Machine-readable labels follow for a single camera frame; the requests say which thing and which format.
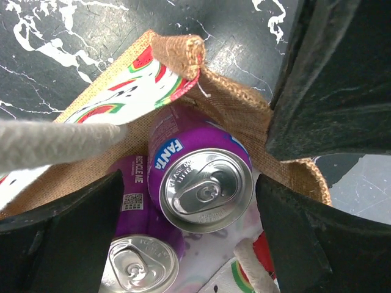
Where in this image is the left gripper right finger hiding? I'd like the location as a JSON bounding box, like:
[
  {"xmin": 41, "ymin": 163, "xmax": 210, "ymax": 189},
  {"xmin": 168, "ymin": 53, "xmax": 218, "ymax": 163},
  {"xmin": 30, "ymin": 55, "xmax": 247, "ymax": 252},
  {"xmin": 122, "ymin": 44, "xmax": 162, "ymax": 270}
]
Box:
[{"xmin": 255, "ymin": 174, "xmax": 390, "ymax": 292}]

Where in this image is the purple fanta can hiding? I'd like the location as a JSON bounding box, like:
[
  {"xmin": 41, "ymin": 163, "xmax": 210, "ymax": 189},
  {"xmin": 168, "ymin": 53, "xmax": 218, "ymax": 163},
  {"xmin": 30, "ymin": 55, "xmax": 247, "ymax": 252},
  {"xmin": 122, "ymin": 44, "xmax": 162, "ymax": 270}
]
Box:
[
  {"xmin": 148, "ymin": 103, "xmax": 254, "ymax": 233},
  {"xmin": 100, "ymin": 154, "xmax": 185, "ymax": 292}
]

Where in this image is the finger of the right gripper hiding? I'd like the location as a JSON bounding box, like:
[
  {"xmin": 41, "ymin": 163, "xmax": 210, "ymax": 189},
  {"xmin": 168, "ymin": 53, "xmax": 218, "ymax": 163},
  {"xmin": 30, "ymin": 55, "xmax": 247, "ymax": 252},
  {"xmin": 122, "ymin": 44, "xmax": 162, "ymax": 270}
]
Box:
[{"xmin": 266, "ymin": 1, "xmax": 390, "ymax": 161}]

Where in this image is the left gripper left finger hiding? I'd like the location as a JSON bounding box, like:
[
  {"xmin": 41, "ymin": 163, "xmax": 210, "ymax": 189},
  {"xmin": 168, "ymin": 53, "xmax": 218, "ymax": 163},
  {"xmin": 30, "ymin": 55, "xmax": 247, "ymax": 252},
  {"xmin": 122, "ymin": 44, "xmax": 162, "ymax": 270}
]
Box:
[{"xmin": 1, "ymin": 170, "xmax": 124, "ymax": 292}]

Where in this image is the burlap watermelon canvas bag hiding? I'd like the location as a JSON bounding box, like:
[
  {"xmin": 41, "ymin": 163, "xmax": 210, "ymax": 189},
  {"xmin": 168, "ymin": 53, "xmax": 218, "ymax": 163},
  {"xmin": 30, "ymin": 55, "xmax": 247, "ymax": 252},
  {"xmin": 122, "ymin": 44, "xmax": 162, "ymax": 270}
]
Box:
[{"xmin": 1, "ymin": 31, "xmax": 331, "ymax": 292}]

